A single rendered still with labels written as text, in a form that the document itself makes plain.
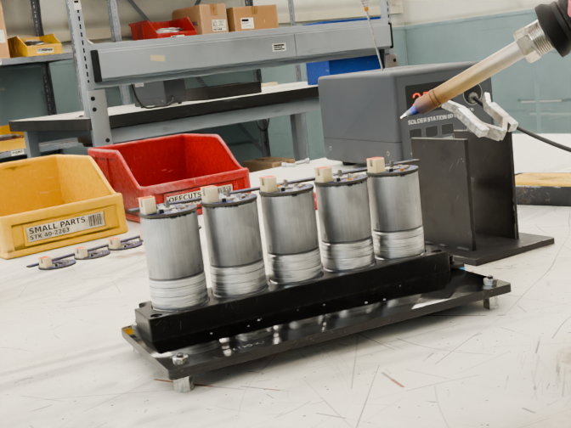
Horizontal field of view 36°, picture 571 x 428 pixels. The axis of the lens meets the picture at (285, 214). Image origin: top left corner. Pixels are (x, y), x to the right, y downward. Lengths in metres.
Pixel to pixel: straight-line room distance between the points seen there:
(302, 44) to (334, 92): 2.43
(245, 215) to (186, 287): 0.04
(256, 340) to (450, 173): 0.19
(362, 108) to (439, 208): 0.38
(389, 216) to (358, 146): 0.48
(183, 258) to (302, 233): 0.06
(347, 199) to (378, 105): 0.45
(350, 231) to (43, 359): 0.15
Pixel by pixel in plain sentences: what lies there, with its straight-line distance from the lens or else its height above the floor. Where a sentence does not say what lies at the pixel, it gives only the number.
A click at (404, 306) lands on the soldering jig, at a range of 0.38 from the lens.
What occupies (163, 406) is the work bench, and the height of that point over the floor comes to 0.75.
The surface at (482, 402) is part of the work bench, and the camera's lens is 0.31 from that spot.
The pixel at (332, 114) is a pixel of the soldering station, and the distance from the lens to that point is 0.93.
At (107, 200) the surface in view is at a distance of 0.69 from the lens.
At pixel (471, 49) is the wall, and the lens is 6.29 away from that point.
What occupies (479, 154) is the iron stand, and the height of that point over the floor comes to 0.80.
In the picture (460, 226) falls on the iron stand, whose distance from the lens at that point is 0.50.
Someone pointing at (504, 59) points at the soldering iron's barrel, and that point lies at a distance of 0.40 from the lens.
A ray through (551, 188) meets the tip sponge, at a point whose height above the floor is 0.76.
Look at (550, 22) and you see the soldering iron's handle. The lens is 0.39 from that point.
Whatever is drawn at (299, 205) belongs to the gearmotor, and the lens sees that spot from 0.39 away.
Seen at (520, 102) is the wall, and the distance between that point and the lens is 6.06.
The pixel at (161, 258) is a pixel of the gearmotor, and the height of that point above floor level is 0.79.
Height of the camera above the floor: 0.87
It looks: 10 degrees down
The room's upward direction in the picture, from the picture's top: 6 degrees counter-clockwise
